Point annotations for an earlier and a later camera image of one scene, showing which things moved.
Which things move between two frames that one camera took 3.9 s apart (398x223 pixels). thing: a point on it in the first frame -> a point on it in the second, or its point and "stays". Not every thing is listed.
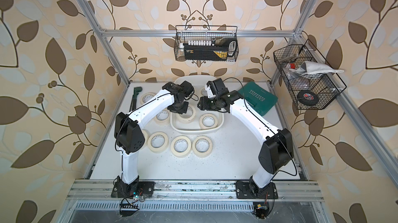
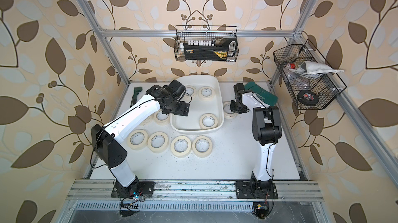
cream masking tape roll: [202, 146] stays
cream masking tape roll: [158, 142] stays
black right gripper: [203, 101] -> [233, 109]
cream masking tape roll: [181, 146] stays
